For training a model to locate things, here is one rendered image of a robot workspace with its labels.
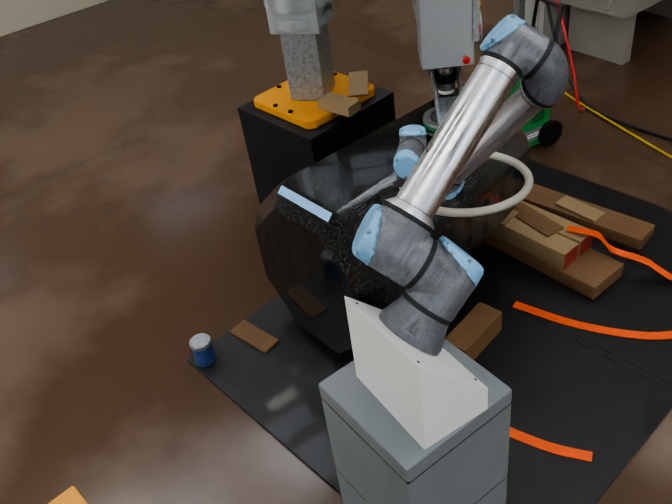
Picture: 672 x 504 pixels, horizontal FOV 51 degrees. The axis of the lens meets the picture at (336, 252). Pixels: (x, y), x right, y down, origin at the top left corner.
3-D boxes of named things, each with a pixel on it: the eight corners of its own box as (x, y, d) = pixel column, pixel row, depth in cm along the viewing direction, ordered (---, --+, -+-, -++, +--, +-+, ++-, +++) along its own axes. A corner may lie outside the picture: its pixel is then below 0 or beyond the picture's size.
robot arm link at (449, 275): (458, 328, 182) (497, 272, 179) (403, 295, 179) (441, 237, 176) (446, 310, 197) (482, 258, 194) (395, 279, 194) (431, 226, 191)
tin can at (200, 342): (217, 363, 334) (211, 345, 326) (196, 369, 333) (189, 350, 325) (215, 349, 342) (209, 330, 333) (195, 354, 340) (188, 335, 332)
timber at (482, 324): (465, 369, 313) (465, 351, 305) (443, 358, 319) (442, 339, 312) (501, 329, 329) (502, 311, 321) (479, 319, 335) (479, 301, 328)
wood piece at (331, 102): (318, 109, 357) (317, 100, 354) (330, 100, 363) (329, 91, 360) (349, 117, 347) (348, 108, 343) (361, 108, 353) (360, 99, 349)
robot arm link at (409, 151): (432, 169, 222) (436, 150, 232) (402, 149, 221) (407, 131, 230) (415, 189, 228) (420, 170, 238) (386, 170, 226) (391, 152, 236)
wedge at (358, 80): (349, 80, 379) (348, 71, 376) (368, 78, 378) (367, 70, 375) (348, 97, 363) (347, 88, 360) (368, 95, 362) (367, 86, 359)
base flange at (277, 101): (250, 105, 379) (249, 97, 376) (317, 71, 402) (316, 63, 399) (311, 131, 349) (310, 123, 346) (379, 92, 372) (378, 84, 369)
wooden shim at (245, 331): (229, 333, 349) (229, 331, 348) (244, 321, 354) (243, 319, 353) (265, 354, 335) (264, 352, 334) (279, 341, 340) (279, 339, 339)
